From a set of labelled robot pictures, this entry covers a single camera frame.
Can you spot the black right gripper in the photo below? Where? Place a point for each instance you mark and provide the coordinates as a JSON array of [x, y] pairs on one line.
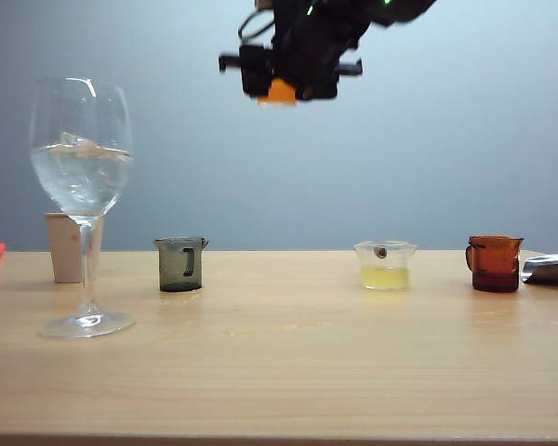
[[311, 42]]

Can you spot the clear measuring cup orange residue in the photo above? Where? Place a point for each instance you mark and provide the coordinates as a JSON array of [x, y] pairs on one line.
[[279, 95]]

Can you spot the smoked grey measuring cup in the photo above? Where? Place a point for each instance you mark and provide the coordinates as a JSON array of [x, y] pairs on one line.
[[172, 268]]

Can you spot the clear measuring cup yellow liquid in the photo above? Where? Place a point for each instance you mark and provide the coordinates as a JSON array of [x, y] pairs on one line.
[[385, 279]]

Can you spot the amber brown measuring cup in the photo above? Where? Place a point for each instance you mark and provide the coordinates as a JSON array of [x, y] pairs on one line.
[[495, 271]]

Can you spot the beige paper cup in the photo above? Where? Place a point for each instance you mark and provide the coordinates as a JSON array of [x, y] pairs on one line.
[[65, 253]]

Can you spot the clear stemmed wine glass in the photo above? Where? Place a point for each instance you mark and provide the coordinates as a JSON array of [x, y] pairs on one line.
[[81, 186]]

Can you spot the silver foil bag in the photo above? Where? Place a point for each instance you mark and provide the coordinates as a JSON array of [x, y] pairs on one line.
[[551, 271]]

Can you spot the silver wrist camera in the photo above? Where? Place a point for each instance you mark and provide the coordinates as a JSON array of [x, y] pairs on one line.
[[262, 3]]

